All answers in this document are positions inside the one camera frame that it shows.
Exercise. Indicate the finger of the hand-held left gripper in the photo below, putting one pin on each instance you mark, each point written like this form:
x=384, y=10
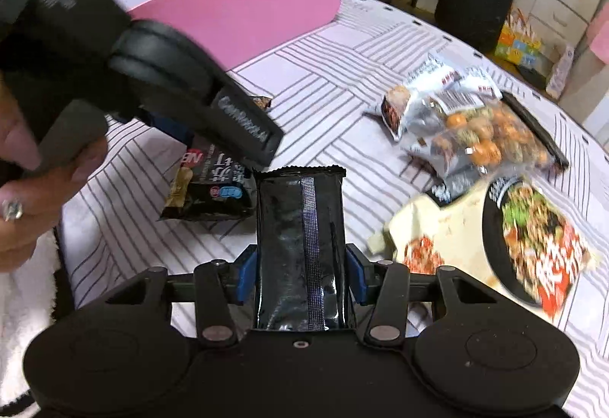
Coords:
x=247, y=132

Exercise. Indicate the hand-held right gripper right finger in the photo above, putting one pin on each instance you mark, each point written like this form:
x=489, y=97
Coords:
x=354, y=275

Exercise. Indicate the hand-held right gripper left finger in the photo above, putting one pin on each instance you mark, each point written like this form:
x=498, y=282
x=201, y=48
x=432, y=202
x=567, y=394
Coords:
x=248, y=275

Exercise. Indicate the glossy black snack packet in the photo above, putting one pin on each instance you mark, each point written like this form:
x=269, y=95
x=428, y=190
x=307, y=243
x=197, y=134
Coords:
x=285, y=232

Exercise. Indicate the black gold snack packet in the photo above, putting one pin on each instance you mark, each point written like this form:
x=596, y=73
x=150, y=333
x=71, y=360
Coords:
x=209, y=196

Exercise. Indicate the pink box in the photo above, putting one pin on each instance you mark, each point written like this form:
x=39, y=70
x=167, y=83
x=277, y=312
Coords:
x=266, y=4

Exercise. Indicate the white chocolate bar packet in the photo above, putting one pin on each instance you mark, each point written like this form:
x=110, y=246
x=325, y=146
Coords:
x=397, y=111
x=468, y=89

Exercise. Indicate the large noodle packet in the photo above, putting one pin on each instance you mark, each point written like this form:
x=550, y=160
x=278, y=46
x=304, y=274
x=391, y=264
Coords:
x=523, y=232

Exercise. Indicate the person's left hand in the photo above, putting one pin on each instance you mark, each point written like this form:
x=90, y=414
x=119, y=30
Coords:
x=28, y=208

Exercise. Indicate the small dark snack packet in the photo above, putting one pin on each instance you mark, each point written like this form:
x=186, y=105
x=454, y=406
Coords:
x=262, y=104

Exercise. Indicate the dark blue packet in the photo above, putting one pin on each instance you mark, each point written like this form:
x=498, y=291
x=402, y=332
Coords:
x=166, y=130

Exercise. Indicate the black white snack packet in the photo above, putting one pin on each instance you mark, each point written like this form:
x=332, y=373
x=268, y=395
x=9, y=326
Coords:
x=449, y=189

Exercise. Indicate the clear bag of round nuts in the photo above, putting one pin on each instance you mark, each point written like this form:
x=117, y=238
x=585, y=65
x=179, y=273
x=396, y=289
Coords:
x=480, y=132

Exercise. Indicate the white fluffy cloth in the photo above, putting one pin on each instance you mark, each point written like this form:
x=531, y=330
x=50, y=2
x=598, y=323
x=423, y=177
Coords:
x=24, y=304

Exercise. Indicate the black flat snack packet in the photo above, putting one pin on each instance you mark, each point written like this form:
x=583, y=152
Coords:
x=537, y=132

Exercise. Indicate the colourful box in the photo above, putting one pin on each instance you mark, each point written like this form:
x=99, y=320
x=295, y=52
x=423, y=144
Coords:
x=518, y=39

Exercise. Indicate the white plastic bag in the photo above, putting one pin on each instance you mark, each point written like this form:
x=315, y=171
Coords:
x=561, y=70

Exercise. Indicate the pink hanging cloth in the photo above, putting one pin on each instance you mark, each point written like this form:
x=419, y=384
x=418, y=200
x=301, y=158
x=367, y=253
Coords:
x=600, y=37

